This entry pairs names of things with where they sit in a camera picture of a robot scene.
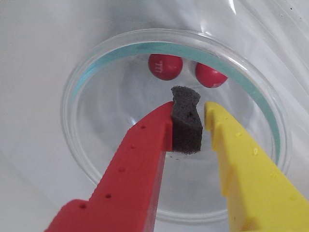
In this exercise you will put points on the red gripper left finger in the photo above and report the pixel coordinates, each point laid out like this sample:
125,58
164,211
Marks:
130,174

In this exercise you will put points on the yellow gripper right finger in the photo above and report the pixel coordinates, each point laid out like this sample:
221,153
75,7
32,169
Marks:
256,183

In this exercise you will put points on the red round candy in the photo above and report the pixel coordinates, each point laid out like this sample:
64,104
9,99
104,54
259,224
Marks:
165,67
207,73

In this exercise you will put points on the clear glass bowl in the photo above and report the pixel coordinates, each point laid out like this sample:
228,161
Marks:
96,120

